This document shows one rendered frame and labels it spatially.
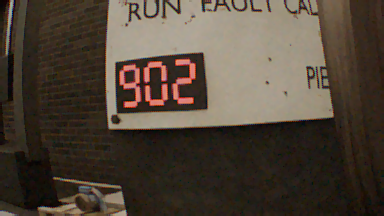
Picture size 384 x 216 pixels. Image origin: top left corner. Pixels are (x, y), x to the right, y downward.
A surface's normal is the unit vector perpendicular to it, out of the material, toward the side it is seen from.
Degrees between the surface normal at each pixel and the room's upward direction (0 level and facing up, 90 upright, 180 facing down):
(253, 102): 90
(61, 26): 90
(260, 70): 90
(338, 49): 90
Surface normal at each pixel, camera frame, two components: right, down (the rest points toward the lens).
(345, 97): -0.37, 0.07
